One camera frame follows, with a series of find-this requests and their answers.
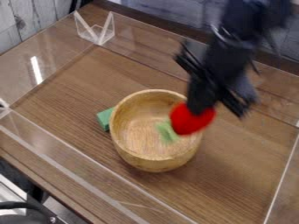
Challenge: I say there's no clear acrylic tray wall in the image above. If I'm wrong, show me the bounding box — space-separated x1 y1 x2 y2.
0 99 197 224

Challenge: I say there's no green foam block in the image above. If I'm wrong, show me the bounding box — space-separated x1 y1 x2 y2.
97 108 113 131

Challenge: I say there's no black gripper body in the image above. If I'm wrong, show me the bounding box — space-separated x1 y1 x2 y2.
173 38 257 96

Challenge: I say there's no wooden bowl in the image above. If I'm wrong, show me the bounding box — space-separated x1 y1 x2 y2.
109 89 201 172

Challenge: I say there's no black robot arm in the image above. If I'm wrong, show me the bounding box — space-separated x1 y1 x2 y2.
173 0 292 117

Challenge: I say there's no black clamp mount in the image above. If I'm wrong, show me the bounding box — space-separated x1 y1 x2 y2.
0 196 68 224

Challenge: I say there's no red plush strawberry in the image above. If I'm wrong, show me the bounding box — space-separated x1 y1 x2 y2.
156 102 216 144

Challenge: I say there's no clear acrylic corner bracket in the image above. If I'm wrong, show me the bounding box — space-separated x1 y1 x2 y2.
73 11 114 46

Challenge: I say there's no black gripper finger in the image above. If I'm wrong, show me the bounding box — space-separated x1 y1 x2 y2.
221 73 257 117
186 74 219 115

